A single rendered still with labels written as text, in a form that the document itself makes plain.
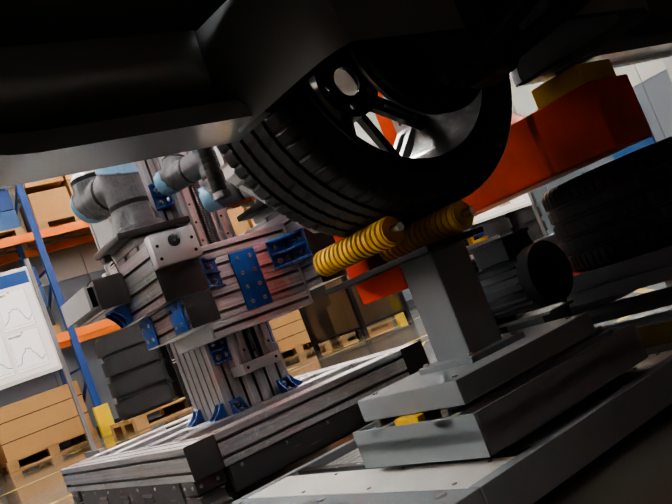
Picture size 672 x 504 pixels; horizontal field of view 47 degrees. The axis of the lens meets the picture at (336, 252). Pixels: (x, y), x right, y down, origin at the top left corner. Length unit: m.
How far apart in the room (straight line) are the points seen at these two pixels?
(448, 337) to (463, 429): 0.25
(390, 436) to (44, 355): 6.45
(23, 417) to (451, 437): 9.96
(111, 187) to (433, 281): 1.11
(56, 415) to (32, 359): 3.54
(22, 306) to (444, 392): 6.68
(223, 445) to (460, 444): 0.87
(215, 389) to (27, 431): 8.73
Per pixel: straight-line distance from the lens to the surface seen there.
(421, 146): 1.78
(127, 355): 8.89
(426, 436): 1.44
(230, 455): 2.12
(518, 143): 1.98
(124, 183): 2.30
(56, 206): 11.89
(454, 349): 1.55
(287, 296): 2.39
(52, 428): 11.22
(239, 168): 1.50
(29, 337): 7.80
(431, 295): 1.55
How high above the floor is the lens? 0.40
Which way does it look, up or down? 4 degrees up
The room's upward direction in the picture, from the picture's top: 21 degrees counter-clockwise
